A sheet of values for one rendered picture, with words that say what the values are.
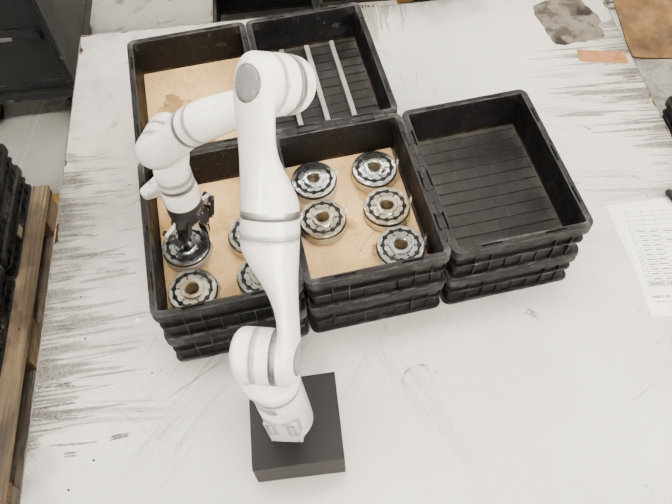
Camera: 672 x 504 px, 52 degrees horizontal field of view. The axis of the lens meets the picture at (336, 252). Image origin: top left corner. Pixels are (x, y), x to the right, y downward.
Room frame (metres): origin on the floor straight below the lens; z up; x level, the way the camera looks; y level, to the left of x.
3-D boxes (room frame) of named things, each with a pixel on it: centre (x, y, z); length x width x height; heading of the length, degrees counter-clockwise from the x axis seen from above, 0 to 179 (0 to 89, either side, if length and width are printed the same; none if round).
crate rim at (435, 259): (0.87, -0.05, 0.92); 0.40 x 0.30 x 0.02; 10
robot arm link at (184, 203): (0.85, 0.32, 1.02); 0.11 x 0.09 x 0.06; 51
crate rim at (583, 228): (0.92, -0.35, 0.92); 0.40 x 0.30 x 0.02; 10
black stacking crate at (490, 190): (0.92, -0.35, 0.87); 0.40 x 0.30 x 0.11; 10
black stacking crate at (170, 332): (0.82, 0.25, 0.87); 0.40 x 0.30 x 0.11; 10
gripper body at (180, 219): (0.83, 0.30, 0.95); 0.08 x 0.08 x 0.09
